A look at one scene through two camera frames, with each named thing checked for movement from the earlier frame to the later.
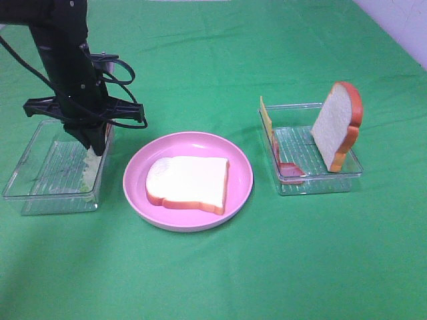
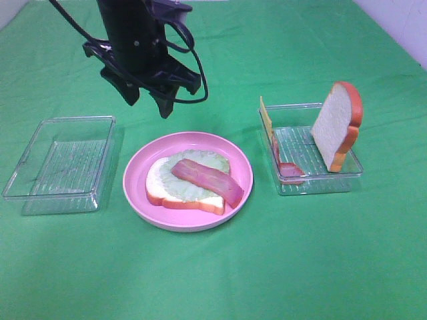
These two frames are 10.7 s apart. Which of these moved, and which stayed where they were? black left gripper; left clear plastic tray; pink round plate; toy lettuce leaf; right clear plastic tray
Moved: black left gripper; toy lettuce leaf
Stayed: left clear plastic tray; right clear plastic tray; pink round plate
